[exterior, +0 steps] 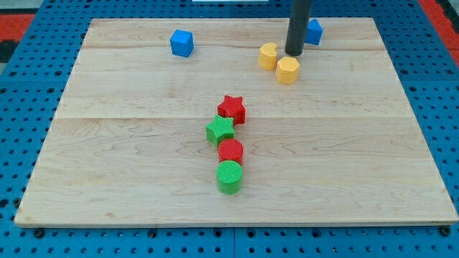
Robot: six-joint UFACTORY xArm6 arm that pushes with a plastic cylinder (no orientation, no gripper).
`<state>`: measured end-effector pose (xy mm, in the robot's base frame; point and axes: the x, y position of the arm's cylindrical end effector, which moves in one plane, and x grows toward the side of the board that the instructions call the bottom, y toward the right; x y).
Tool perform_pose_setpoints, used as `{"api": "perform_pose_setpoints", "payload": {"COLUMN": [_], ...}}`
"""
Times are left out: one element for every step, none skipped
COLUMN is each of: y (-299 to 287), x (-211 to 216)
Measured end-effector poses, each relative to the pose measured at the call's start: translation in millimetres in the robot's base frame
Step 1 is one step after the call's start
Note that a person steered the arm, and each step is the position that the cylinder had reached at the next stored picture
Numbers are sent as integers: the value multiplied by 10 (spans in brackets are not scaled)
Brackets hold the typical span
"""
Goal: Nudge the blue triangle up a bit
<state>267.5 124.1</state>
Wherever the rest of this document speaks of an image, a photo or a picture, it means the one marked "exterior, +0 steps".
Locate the blue triangle block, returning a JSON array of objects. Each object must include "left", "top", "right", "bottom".
[{"left": 305, "top": 19, "right": 323, "bottom": 45}]

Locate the green star block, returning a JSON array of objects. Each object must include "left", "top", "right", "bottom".
[{"left": 205, "top": 115, "right": 235, "bottom": 148}]

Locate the red cylinder block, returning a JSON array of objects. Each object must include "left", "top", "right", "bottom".
[{"left": 218, "top": 139, "right": 244, "bottom": 165}]

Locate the red star block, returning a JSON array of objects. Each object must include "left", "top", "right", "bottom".
[{"left": 217, "top": 95, "right": 246, "bottom": 125}]

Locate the wooden board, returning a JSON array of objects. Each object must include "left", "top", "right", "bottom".
[{"left": 14, "top": 18, "right": 458, "bottom": 228}]

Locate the green cylinder block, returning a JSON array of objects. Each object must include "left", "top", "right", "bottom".
[{"left": 216, "top": 160, "right": 243, "bottom": 195}]

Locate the yellow hexagon block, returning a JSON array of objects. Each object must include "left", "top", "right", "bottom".
[{"left": 275, "top": 57, "right": 300, "bottom": 85}]

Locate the yellow heart block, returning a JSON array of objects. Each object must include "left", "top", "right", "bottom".
[{"left": 258, "top": 42, "right": 278, "bottom": 70}]

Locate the blue cube block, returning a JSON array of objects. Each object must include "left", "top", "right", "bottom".
[{"left": 170, "top": 29, "right": 194, "bottom": 57}]

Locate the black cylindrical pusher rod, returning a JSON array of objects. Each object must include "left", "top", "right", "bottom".
[{"left": 285, "top": 0, "right": 313, "bottom": 57}]

